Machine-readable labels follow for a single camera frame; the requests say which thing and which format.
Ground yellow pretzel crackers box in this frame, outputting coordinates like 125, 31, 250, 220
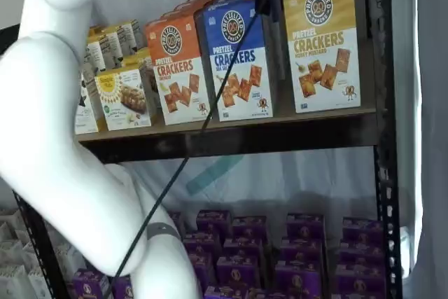
282, 0, 361, 114

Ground blue pretzel crackers box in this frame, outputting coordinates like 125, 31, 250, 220
204, 0, 262, 11
194, 0, 275, 123

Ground white backdrop sheet teal logo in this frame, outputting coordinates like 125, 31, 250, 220
87, 0, 379, 233

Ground mint chocolate sweet thins box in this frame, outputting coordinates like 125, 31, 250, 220
115, 24, 137, 58
99, 31, 124, 71
129, 20, 148, 50
82, 41, 106, 76
75, 73, 99, 135

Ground white paper bag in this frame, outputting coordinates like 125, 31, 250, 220
0, 239, 22, 267
0, 209, 22, 235
20, 242, 48, 269
27, 265, 53, 299
0, 265, 31, 299

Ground black cable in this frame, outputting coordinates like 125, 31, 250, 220
104, 0, 285, 299

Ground purple Annie's box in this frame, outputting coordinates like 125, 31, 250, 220
338, 238, 386, 268
72, 268, 113, 299
286, 212, 326, 240
223, 238, 264, 261
334, 265, 386, 299
279, 238, 323, 265
187, 252, 215, 291
204, 285, 250, 299
111, 275, 136, 299
342, 217, 384, 241
183, 231, 222, 255
195, 209, 232, 234
232, 216, 267, 241
274, 262, 323, 299
216, 256, 260, 288

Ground black metal shelf rack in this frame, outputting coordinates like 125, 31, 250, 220
12, 0, 403, 299

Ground wooden shelf board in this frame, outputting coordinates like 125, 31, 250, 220
78, 108, 378, 143

